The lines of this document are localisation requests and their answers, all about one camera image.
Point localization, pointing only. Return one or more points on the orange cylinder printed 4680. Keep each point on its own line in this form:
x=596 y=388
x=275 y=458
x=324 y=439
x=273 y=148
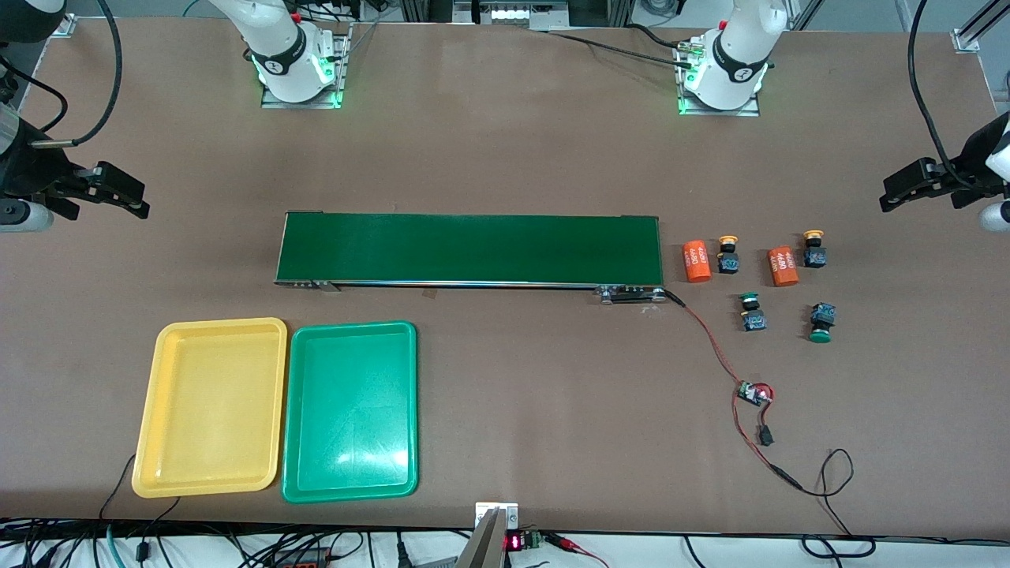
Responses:
x=783 y=267
x=697 y=261

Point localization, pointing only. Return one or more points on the white device behind table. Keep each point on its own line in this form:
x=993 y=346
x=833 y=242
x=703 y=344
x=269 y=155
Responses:
x=513 y=12

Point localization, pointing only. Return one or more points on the green plastic tray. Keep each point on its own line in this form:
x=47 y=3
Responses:
x=351 y=410

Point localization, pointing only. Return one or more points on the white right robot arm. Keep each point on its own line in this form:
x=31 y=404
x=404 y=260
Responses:
x=272 y=31

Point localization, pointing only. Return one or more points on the small black connector plug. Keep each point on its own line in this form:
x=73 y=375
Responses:
x=765 y=435

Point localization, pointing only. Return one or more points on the green conveyor belt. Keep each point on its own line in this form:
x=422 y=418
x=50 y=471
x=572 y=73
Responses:
x=473 y=248

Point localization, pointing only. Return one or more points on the yellow plastic tray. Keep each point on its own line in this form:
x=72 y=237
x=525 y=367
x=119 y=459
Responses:
x=209 y=410

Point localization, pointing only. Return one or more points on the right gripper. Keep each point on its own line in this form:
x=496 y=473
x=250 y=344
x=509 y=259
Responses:
x=30 y=170

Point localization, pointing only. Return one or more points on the red digit display module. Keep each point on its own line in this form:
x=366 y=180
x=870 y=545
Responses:
x=514 y=542

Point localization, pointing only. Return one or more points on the small circuit board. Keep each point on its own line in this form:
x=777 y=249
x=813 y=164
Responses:
x=753 y=393

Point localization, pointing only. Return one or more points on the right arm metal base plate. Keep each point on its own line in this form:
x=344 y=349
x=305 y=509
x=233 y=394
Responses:
x=300 y=104

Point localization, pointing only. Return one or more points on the green cap push button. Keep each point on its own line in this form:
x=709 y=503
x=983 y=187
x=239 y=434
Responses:
x=821 y=317
x=753 y=317

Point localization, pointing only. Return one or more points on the yellow cap push button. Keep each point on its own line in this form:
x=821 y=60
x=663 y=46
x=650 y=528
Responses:
x=814 y=254
x=727 y=259

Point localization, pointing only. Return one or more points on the grey camera pole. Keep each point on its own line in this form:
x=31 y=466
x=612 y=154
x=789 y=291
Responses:
x=483 y=548

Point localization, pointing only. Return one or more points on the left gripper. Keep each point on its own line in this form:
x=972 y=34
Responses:
x=972 y=164

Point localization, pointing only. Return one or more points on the small metal bracket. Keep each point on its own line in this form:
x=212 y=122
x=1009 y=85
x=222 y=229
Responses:
x=509 y=511

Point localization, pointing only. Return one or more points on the red clip lead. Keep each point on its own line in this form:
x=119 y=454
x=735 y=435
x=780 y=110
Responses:
x=568 y=543

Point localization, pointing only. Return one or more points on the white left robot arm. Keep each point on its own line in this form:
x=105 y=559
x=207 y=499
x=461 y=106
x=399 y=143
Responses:
x=742 y=47

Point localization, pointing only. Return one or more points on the aluminium frame corner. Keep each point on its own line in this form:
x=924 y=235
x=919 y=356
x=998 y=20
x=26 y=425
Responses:
x=966 y=39
x=63 y=25

